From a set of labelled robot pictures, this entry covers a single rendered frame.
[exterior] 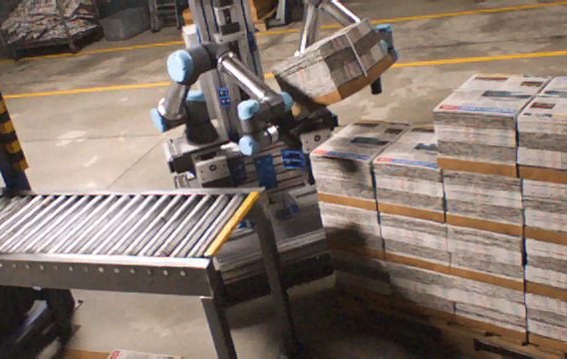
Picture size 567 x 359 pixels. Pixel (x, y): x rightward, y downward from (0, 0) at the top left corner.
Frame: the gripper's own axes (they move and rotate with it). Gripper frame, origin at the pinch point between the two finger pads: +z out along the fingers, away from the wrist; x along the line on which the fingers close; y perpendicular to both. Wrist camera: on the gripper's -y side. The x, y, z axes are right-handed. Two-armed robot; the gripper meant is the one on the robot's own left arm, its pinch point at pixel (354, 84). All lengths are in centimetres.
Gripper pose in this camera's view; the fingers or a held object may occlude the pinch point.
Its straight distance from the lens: 303.8
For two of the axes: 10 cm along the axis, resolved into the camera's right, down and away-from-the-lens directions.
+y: -4.5, -8.8, -1.6
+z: -6.2, 4.4, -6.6
